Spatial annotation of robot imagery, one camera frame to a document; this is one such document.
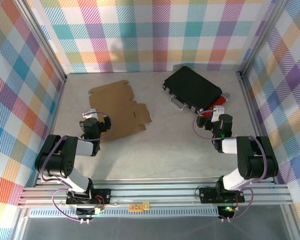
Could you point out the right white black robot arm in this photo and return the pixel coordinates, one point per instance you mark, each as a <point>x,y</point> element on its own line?
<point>255,160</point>

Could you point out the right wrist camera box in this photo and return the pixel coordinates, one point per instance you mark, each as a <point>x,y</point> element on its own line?
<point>218,110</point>

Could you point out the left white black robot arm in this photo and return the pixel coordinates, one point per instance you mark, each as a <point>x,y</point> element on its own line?
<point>65,160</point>

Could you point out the brown cardboard box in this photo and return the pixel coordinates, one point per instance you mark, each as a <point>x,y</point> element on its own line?
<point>115,105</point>

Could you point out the red bottle with clear cap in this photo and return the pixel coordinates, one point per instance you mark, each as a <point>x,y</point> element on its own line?
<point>221,100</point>

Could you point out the aluminium mounting rail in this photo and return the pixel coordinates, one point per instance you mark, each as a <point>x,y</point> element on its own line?
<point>152,193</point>

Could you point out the aluminium frame post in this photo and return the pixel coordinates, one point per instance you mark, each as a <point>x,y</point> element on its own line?
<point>50,50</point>
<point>263,37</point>

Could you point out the aluminium side rail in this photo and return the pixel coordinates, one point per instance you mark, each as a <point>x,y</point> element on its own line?
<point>257,130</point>
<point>56,110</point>

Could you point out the small black controller board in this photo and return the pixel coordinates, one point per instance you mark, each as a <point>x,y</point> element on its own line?
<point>86,212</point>
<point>227,211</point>

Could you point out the small orange circuit board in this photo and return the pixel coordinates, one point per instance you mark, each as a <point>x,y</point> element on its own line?
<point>136,207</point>

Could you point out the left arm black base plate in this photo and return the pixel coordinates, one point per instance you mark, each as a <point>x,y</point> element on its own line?
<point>102,196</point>

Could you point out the black carrying case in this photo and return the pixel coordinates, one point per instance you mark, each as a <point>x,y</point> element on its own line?
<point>192,87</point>

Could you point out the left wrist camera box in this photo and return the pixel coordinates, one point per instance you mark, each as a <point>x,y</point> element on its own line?
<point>90,113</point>

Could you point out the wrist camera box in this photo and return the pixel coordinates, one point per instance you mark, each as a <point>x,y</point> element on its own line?
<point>90,113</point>
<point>218,110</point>

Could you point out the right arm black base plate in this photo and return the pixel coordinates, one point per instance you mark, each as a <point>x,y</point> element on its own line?
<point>207,195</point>

